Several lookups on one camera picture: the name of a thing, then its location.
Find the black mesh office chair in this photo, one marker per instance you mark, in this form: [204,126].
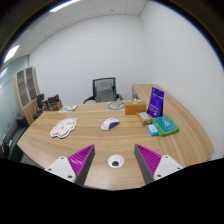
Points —
[104,90]

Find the small blue wipes pack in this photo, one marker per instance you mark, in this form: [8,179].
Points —
[152,130]

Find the dark brown printed box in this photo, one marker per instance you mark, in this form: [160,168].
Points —
[53,106]

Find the wooden shelf unit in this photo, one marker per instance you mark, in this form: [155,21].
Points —
[25,90]

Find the pink pig-shaped mouse pad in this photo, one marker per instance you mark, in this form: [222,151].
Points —
[63,128]

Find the long ceiling light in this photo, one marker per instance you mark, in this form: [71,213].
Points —
[65,5]
[11,53]

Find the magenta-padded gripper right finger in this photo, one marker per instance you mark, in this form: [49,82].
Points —
[165,165]

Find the black electronic device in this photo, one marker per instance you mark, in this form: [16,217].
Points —
[53,98]

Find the black armchair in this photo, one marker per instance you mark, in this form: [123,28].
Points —
[15,136]

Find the black desk phone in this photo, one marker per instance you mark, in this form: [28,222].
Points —
[39,101]

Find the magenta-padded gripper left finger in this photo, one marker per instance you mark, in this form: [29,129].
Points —
[63,165]

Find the purple standing pouch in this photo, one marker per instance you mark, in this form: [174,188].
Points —
[155,101]

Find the brown cardboard box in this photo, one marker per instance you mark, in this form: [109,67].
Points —
[135,108]

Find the green white printed leaflet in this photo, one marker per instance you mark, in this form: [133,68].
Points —
[68,108]

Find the green flat packet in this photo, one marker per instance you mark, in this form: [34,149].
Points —
[165,125]

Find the white blue yellow computer mouse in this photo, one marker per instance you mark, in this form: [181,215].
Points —
[109,124]

